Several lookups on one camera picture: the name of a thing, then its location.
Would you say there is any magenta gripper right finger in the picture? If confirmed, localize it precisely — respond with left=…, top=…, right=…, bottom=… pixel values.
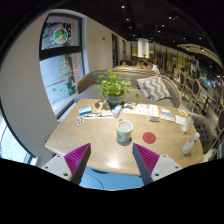
left=132, top=143, right=159, bottom=185

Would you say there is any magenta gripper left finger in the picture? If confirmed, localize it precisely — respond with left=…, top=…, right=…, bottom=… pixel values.
left=64, top=143, right=91, bottom=185

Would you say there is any clear plastic water bottle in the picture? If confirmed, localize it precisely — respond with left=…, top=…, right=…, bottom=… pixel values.
left=181, top=132, right=200, bottom=155

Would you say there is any red round coaster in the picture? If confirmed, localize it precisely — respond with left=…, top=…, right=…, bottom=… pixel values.
left=143, top=132, right=156, bottom=144

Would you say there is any white paper cup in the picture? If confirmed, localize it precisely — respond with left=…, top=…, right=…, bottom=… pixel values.
left=116, top=120, right=133, bottom=143

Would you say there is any blue tissue pack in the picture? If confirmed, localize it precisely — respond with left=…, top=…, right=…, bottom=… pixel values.
left=79, top=106, right=92, bottom=115

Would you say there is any white menu booklet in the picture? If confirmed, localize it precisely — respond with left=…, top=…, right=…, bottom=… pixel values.
left=123, top=103, right=148, bottom=115

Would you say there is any clear plastic cup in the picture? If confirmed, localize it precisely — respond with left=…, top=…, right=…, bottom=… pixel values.
left=181, top=117, right=194, bottom=133

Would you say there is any grey tufted chair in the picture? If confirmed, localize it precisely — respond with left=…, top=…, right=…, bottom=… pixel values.
left=192, top=114, right=214, bottom=154

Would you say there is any grey curved sofa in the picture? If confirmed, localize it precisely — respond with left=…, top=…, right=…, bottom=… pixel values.
left=75, top=69, right=182, bottom=108

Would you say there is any grey zigzag cushion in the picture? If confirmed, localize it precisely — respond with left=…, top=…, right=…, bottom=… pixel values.
left=137, top=76, right=171, bottom=101

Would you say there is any green potted plant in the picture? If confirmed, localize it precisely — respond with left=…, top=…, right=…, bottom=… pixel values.
left=94, top=70, right=136, bottom=107

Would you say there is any window with christmas decals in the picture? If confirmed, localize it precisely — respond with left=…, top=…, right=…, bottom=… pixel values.
left=39, top=13, right=84, bottom=118

